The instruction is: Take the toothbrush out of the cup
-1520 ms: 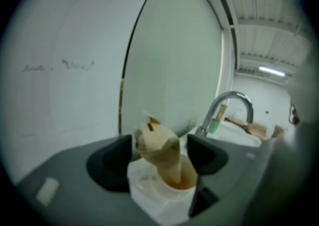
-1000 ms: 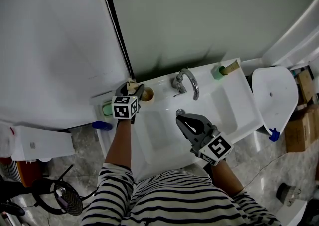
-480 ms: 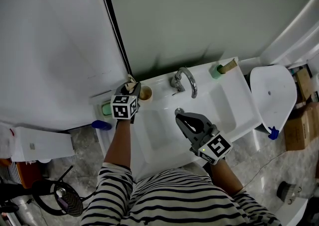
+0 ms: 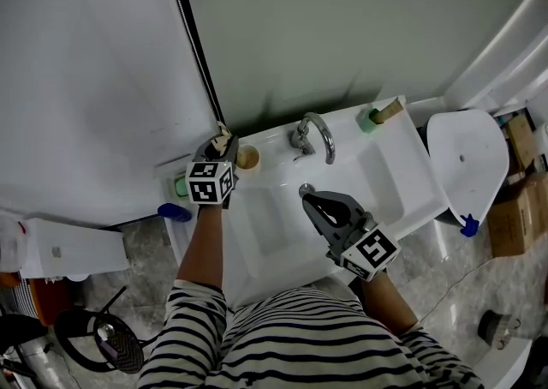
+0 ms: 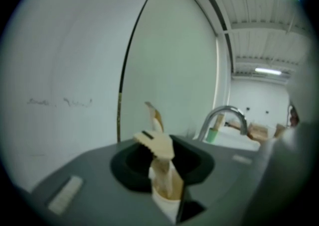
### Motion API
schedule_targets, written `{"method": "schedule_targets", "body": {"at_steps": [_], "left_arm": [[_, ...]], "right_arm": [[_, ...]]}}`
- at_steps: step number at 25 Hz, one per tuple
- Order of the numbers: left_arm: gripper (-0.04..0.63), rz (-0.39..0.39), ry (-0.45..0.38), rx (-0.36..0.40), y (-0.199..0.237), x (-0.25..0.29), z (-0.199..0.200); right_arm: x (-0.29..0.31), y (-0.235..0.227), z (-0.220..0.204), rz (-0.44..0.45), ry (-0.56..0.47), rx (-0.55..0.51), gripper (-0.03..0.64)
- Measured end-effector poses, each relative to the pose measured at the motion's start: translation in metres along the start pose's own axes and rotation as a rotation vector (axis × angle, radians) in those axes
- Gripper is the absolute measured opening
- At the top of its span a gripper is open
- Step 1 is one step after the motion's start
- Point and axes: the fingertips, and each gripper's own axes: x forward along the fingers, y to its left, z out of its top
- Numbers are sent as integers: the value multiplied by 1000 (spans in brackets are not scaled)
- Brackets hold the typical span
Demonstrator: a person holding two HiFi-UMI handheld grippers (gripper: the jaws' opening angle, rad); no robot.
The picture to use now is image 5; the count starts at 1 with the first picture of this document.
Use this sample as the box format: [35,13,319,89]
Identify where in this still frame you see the fluorescent ceiling light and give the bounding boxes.
[254,67,282,76]

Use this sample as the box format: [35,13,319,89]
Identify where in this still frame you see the green cup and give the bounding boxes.
[206,127,220,144]

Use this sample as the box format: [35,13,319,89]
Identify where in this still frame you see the chrome faucet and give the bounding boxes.
[198,105,249,143]

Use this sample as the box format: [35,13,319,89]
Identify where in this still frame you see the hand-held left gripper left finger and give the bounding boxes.
[31,137,175,226]

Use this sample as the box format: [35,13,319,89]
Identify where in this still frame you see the beige cup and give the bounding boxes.
[151,170,185,224]

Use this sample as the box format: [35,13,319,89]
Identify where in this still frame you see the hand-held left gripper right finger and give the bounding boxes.
[170,134,261,226]

